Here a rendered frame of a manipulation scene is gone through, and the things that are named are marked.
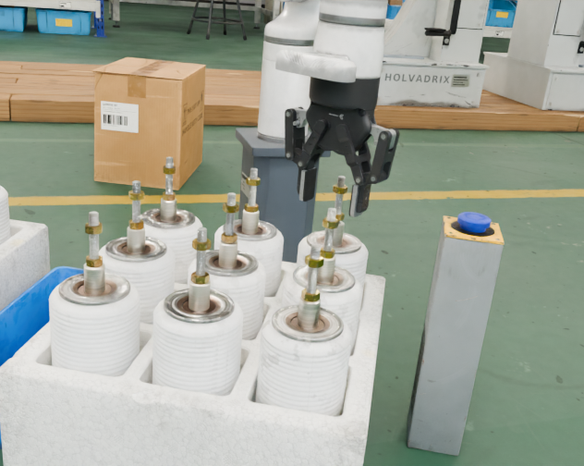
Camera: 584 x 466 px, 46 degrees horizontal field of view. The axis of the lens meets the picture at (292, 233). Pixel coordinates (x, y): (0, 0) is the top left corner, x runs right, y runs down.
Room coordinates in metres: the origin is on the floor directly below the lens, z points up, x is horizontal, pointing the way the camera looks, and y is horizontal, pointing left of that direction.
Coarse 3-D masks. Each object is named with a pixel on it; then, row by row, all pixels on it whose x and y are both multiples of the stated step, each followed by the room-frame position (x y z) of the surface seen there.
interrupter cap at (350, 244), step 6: (312, 234) 0.89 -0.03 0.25; (318, 234) 0.89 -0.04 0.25; (324, 234) 0.89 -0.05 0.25; (348, 234) 0.90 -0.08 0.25; (312, 240) 0.87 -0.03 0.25; (318, 240) 0.87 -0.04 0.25; (348, 240) 0.88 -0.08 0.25; (354, 240) 0.88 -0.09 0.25; (342, 246) 0.86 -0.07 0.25; (348, 246) 0.86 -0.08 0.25; (354, 246) 0.86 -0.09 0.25; (360, 246) 0.86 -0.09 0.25; (336, 252) 0.83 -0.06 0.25; (342, 252) 0.83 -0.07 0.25; (348, 252) 0.84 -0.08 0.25
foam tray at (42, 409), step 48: (48, 336) 0.68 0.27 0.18; (144, 336) 0.71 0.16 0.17; (0, 384) 0.60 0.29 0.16; (48, 384) 0.60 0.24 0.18; (96, 384) 0.60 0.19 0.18; (144, 384) 0.61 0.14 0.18; (240, 384) 0.62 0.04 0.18; (48, 432) 0.60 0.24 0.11; (96, 432) 0.59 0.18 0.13; (144, 432) 0.58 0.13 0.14; (192, 432) 0.57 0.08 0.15; (240, 432) 0.57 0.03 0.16; (288, 432) 0.56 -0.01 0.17; (336, 432) 0.56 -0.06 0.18
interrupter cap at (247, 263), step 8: (208, 256) 0.78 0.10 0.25; (216, 256) 0.78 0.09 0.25; (240, 256) 0.79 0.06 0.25; (248, 256) 0.79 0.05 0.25; (208, 264) 0.75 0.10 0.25; (216, 264) 0.76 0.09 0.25; (240, 264) 0.77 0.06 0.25; (248, 264) 0.77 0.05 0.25; (256, 264) 0.77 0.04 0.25; (208, 272) 0.74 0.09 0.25; (216, 272) 0.73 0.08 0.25; (224, 272) 0.74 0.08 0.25; (232, 272) 0.74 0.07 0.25; (240, 272) 0.74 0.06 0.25; (248, 272) 0.74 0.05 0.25
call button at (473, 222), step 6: (462, 216) 0.80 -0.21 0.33; (468, 216) 0.80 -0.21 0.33; (474, 216) 0.80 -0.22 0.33; (480, 216) 0.80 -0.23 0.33; (486, 216) 0.81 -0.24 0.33; (462, 222) 0.79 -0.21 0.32; (468, 222) 0.79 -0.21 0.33; (474, 222) 0.78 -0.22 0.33; (480, 222) 0.79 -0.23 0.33; (486, 222) 0.79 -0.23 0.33; (462, 228) 0.80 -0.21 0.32; (468, 228) 0.79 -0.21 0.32; (474, 228) 0.79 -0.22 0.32; (480, 228) 0.78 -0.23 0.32
